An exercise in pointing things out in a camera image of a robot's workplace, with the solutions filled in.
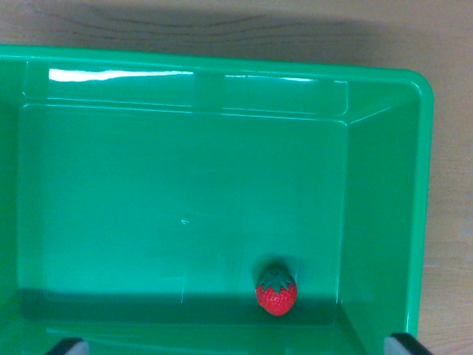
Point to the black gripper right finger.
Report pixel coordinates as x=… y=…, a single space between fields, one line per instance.
x=404 y=345

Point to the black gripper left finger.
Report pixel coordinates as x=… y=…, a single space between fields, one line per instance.
x=68 y=347

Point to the red toy strawberry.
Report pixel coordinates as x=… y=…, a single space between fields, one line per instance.
x=276 y=297

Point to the green plastic bin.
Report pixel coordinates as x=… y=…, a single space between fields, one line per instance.
x=184 y=185

